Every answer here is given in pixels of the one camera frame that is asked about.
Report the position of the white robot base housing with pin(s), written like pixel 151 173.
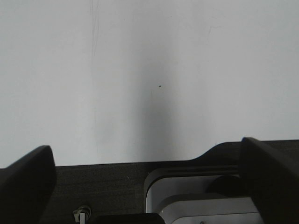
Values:
pixel 199 195

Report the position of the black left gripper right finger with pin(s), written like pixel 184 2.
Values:
pixel 270 171

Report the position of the dark robot base platform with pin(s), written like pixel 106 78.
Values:
pixel 114 193

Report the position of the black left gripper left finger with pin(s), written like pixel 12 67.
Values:
pixel 26 187

